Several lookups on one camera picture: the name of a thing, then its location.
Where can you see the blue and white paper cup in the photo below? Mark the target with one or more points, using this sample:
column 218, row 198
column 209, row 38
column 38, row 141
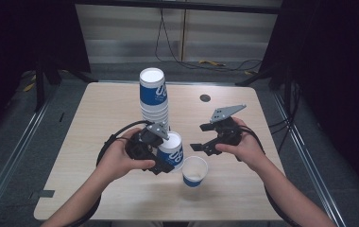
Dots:
column 195, row 171
column 173, row 153

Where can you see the person's right hand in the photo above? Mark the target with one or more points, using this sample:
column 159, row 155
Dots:
column 251, row 151

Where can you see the grey tape piece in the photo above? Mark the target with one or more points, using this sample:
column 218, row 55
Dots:
column 43, row 194

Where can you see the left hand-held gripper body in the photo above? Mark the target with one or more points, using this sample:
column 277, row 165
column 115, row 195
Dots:
column 158, row 129

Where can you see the black stand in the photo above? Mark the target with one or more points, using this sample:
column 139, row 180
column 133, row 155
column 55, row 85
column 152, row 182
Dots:
column 39, row 88
column 256, row 77

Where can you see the yellow floor tape strip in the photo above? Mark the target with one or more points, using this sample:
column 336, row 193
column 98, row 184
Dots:
column 29, row 87
column 210, row 63

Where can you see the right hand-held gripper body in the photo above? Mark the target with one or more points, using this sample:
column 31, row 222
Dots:
column 225, row 113

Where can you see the black overhead bar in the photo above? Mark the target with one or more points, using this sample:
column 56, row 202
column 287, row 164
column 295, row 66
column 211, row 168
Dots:
column 174, row 5

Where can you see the stack of paper cups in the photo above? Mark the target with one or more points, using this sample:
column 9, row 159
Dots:
column 154, row 97

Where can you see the black curtain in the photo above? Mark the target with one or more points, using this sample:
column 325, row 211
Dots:
column 17, row 38
column 335, row 63

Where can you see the metal floor rail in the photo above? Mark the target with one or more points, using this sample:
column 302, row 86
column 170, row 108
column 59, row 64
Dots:
column 306, row 157
column 17, row 148

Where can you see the person's left hand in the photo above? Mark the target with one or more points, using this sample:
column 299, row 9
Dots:
column 113, row 160

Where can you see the round grey table grommet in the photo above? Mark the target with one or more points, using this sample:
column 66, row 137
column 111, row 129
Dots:
column 205, row 98

